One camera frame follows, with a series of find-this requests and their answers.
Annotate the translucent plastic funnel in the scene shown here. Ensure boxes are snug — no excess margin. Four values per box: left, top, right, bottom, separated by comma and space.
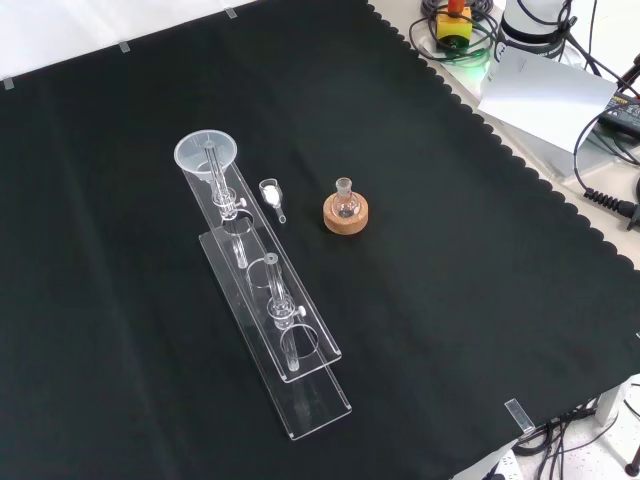
173, 129, 239, 189

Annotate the glass weighing funnel, white powder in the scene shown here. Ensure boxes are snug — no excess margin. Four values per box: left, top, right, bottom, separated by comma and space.
258, 178, 288, 225

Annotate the black power adapter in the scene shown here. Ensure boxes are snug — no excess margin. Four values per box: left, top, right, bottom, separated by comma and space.
598, 92, 640, 135

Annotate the white power strip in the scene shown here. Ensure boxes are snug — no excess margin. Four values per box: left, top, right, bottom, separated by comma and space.
478, 448, 522, 480

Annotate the cork ring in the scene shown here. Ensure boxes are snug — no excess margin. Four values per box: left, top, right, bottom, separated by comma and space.
322, 192, 372, 235

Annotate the black tripod leg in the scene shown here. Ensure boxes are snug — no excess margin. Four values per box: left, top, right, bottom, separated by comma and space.
618, 49, 640, 97

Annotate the black cloth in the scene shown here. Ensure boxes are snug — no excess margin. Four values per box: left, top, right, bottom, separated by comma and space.
0, 0, 640, 480

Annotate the pale board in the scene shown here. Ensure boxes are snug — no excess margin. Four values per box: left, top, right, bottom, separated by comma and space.
477, 49, 619, 156

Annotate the black cable, ribbed plug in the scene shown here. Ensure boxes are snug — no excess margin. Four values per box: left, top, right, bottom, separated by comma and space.
572, 109, 640, 222

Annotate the yellow stop button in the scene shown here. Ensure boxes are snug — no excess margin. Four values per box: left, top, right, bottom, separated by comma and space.
435, 0, 473, 50

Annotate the clear acrylic funnel stand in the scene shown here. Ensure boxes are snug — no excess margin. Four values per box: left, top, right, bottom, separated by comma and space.
177, 139, 353, 442

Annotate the small round-bottom glass flask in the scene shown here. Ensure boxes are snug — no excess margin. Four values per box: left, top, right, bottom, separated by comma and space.
333, 177, 360, 220

